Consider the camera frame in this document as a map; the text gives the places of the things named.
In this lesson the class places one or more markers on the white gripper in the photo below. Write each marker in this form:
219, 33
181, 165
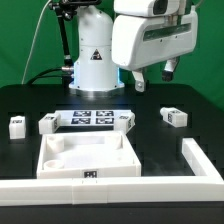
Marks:
139, 42

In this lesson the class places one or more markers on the white L-shaped fence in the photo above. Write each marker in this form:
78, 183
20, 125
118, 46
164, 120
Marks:
205, 184

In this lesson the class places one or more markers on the white square tabletop part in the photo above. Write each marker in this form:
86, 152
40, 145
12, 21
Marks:
87, 155

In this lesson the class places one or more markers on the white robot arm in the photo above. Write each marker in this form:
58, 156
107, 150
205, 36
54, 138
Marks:
94, 73

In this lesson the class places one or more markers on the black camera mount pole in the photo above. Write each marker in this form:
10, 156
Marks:
65, 10

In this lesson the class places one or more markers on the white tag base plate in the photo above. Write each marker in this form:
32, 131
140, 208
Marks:
93, 117

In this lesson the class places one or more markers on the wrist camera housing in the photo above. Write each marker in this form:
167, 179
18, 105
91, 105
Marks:
149, 8

